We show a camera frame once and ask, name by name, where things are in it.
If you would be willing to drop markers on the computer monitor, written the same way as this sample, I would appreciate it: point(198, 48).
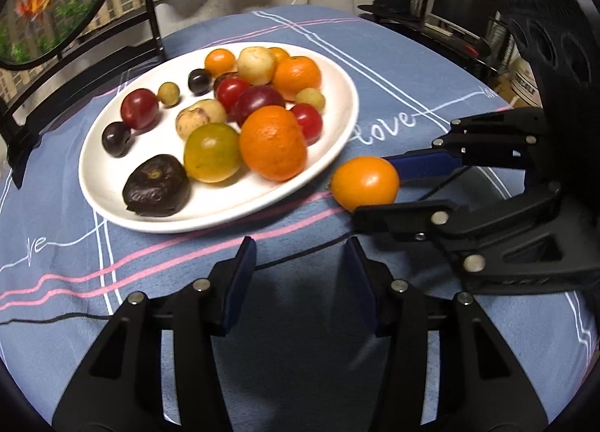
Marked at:
point(461, 5)

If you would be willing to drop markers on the large orange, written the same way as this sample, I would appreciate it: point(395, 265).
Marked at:
point(273, 143)

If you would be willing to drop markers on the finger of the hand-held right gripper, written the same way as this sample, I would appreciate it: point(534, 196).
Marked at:
point(422, 165)
point(398, 221)

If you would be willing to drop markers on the black desk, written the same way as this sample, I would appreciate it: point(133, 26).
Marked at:
point(445, 45)

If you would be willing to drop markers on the white fluffy cushion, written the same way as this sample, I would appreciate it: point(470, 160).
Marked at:
point(215, 8)

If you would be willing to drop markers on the black hat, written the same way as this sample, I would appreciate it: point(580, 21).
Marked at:
point(391, 1)

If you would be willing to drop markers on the green tomato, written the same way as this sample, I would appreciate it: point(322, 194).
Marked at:
point(212, 153)

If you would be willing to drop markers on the pale yellow round fruit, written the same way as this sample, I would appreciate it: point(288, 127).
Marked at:
point(255, 65)

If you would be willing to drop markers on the tan speckled fruit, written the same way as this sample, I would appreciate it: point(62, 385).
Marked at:
point(199, 117)

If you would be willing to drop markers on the dark brown mangosteen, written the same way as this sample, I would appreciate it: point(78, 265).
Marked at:
point(157, 186)

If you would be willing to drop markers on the mandarin orange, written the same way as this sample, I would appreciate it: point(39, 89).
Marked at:
point(296, 78)

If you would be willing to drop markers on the red tomato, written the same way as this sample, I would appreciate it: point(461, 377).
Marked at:
point(232, 92)
point(308, 122)

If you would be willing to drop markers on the blue striped tablecloth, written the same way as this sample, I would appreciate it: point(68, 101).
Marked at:
point(304, 319)

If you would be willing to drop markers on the dark red plum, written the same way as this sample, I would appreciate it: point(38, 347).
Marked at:
point(260, 103)
point(139, 108)

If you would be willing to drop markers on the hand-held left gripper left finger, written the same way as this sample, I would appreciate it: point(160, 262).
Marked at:
point(236, 282)

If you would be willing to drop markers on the white bucket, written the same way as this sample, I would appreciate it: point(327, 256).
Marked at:
point(525, 83)

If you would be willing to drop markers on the orange tomato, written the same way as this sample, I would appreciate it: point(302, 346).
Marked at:
point(220, 61)
point(280, 54)
point(364, 183)

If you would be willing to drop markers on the white oval plate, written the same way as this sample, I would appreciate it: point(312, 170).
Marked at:
point(211, 208)

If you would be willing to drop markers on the small yellow-green fruit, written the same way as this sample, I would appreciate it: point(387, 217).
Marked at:
point(168, 94)
point(310, 99)

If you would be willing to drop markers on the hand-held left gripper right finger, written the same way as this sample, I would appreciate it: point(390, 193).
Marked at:
point(363, 282)

